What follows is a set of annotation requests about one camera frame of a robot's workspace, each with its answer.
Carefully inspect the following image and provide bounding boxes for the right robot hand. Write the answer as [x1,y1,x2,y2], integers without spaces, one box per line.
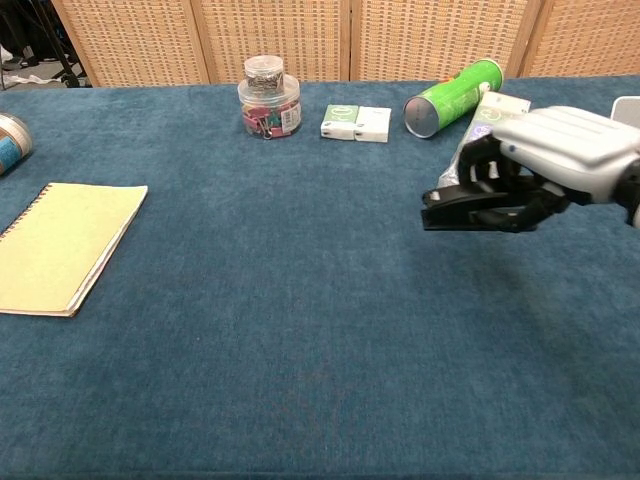
[422,106,640,234]

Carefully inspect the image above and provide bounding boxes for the black stapler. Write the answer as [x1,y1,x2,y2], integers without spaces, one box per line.
[420,186,540,232]

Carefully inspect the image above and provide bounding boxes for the clear plastic bag pack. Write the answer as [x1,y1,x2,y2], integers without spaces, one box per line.
[437,91,532,189]

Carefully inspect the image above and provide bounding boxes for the white phone stand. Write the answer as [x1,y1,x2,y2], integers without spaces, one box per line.
[611,96,640,129]

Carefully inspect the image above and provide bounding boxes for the green cylindrical can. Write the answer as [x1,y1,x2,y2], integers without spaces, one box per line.
[403,58,504,139]

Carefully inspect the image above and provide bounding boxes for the green white tissue pack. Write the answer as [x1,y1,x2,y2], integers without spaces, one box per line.
[319,104,361,142]

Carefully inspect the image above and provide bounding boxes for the wicker folding screen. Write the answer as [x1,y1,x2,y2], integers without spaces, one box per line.
[51,0,640,88]

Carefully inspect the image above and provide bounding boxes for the clear jar of binder clips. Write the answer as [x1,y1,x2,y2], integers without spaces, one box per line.
[237,75,303,142]

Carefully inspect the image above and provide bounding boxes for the small clear jar of paperclips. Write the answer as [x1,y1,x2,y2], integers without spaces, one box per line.
[243,55,285,95]

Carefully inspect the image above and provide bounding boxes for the teal tablecloth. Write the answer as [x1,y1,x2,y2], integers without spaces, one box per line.
[0,74,640,480]

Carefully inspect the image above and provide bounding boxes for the yellow spiral notebook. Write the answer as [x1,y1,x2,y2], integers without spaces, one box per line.
[0,182,149,319]

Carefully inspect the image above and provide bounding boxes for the black tripod stand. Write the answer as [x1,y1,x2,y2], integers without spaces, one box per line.
[0,0,94,90]

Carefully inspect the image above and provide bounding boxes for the blue label can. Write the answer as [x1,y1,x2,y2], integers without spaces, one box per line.
[0,113,34,177]

